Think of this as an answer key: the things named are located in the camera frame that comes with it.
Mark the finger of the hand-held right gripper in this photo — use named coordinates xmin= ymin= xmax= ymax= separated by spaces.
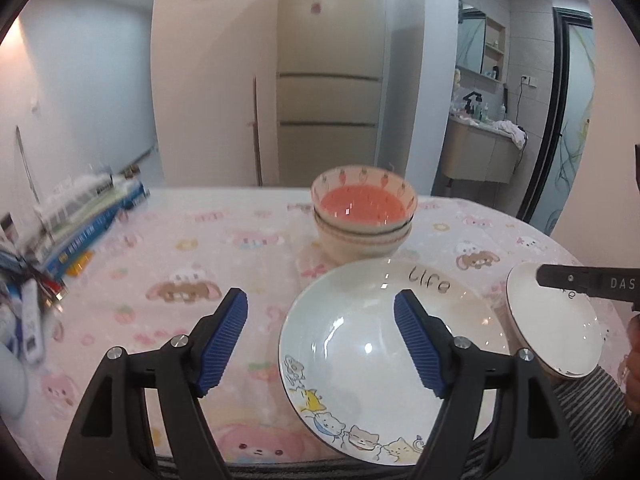
xmin=536 ymin=264 xmax=601 ymax=293

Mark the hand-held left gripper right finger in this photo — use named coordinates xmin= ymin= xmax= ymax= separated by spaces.
xmin=393 ymin=289 xmax=583 ymax=480

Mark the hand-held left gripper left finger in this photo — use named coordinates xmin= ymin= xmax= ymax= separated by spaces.
xmin=56 ymin=287 xmax=249 ymax=480

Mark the white cat-print plate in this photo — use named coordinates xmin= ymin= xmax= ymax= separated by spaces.
xmin=506 ymin=261 xmax=604 ymax=378
xmin=278 ymin=258 xmax=511 ymax=463

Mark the carrot-print pink bowl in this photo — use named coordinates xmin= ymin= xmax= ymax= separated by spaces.
xmin=310 ymin=164 xmax=419 ymax=235

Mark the person's right hand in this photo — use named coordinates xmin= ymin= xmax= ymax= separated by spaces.
xmin=620 ymin=312 xmax=640 ymax=413

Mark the pink cartoon-print tablecloth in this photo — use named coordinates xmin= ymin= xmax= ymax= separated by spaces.
xmin=0 ymin=187 xmax=621 ymax=466

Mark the black-framed glass door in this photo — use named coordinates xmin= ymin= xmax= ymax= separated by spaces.
xmin=517 ymin=7 xmax=596 ymax=236

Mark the beige vanity cabinet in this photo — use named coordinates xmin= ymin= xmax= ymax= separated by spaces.
xmin=442 ymin=115 xmax=521 ymax=184

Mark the white cloth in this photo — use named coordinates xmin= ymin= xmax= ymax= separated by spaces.
xmin=492 ymin=120 xmax=528 ymax=150

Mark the stack of books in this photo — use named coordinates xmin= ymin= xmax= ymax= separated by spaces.
xmin=30 ymin=170 xmax=151 ymax=281

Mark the white remote control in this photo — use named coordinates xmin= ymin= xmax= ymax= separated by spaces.
xmin=19 ymin=280 xmax=47 ymax=366

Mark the beige refrigerator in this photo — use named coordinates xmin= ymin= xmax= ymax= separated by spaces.
xmin=276 ymin=0 xmax=388 ymax=186

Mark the mirror cabinet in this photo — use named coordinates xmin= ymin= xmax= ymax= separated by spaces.
xmin=457 ymin=5 xmax=507 ymax=81

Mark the red-handled broom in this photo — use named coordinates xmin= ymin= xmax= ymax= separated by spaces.
xmin=252 ymin=76 xmax=264 ymax=186

